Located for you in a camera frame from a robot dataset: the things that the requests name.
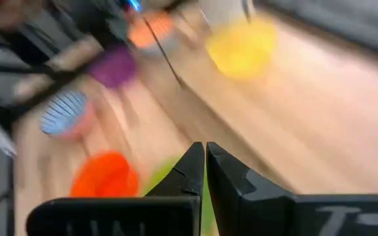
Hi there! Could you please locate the striped-inside red-outside ceramic bowl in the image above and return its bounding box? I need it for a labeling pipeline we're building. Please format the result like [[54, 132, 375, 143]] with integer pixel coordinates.
[[39, 90, 96, 140]]

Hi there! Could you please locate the orange plastic bowl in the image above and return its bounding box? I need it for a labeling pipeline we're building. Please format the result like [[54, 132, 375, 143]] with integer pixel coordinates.
[[70, 150, 140, 198]]

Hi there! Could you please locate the orange-inside teal-outside ceramic bowl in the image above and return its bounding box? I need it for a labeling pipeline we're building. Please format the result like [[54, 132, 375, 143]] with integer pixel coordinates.
[[126, 11, 177, 58]]

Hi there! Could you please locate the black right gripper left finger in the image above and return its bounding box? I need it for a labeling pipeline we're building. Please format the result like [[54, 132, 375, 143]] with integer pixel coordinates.
[[26, 141, 206, 236]]

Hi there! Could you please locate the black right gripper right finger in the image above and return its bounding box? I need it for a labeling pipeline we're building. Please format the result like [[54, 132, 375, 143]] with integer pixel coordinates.
[[206, 141, 378, 236]]

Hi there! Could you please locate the green plastic bowl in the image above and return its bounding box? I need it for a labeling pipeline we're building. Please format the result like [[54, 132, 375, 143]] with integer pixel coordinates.
[[141, 155, 219, 236]]

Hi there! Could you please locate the black aluminium table frame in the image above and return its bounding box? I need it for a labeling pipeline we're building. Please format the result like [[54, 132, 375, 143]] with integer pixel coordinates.
[[0, 62, 91, 132]]

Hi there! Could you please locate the purple plastic bowl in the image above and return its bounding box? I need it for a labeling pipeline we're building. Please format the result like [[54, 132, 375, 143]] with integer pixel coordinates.
[[87, 45, 137, 89]]

